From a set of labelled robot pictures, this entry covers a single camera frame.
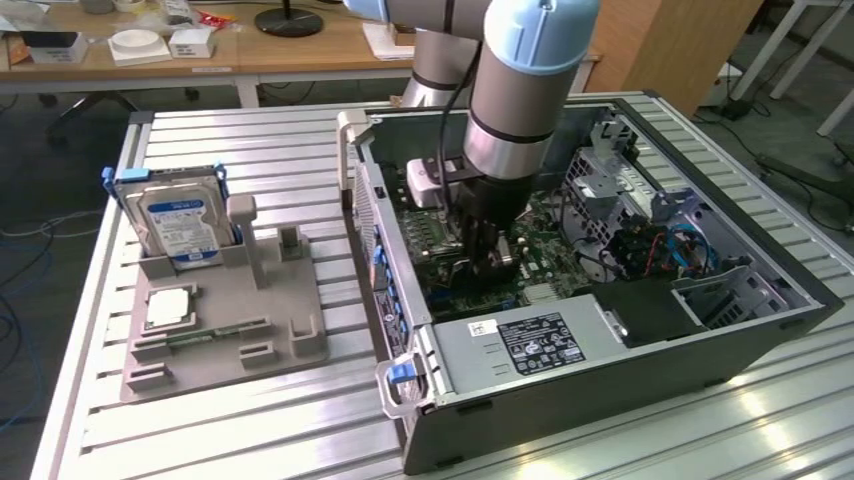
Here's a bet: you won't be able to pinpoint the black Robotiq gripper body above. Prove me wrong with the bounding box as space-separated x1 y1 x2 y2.
455 173 536 236

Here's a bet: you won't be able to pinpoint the CPU socket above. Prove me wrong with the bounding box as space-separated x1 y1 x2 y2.
424 207 467 250

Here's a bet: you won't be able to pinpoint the green motherboard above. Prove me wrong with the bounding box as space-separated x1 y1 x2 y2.
396 182 601 322

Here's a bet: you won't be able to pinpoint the silver chipset heatsink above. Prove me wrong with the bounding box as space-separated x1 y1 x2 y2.
523 284 569 304

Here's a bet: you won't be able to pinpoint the silver disk bay cage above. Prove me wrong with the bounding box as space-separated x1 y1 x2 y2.
561 107 661 237

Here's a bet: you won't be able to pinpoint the grey power supply unit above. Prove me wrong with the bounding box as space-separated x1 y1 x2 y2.
430 293 632 394

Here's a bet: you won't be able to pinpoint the black plastic shroud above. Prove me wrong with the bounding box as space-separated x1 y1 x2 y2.
591 278 711 350

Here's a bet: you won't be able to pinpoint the black open PC case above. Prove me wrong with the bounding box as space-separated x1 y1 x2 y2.
334 97 847 476

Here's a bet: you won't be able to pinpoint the white papers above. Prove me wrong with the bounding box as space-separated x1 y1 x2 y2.
361 22 418 62

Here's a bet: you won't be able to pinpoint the wooden cabinet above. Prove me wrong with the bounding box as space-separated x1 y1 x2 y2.
579 0 765 117

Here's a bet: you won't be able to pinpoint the grey printed parts rack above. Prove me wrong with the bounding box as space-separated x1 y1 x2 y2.
117 194 332 404

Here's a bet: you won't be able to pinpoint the black power adapter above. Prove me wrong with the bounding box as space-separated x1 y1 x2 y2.
713 98 753 122

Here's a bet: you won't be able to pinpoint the wooden desk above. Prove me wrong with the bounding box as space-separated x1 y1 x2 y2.
0 0 601 109

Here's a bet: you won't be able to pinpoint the green RAM stick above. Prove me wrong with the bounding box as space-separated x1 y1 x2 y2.
162 321 265 347

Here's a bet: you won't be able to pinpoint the hard disk with blue caddy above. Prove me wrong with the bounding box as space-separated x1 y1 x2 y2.
97 162 232 270

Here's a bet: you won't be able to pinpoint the black round lamp base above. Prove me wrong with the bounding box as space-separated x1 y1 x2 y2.
253 0 325 38

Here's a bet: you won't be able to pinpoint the black stand base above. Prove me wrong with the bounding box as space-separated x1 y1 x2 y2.
752 153 854 204

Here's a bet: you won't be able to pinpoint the silver CPU chip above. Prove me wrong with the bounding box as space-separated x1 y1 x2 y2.
144 288 192 327

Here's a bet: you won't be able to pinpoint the small white labelled box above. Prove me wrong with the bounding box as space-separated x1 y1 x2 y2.
165 27 218 59

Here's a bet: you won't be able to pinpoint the white square round dish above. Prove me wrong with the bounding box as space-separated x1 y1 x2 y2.
105 28 174 67

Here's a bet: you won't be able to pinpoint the black chair base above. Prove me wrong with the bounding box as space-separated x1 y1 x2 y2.
44 91 142 147

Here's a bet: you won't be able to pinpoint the white box with black lid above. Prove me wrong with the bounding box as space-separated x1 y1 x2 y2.
17 30 89 65

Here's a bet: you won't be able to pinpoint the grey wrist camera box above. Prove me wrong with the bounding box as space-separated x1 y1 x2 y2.
404 157 463 209

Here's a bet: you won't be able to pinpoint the black wire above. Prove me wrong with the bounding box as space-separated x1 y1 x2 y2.
571 237 625 285

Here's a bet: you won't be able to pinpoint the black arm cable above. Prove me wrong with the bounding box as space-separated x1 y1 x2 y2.
436 39 483 211

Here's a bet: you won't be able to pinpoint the red wire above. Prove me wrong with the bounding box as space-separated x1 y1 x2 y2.
641 233 669 277

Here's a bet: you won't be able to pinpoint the blue data wire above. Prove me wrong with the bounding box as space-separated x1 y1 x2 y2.
665 223 720 280

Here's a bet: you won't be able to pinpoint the silver disk bay bracket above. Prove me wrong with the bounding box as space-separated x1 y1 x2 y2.
669 263 805 334

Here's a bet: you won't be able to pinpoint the white table frame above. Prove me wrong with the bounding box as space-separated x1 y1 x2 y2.
729 0 854 137

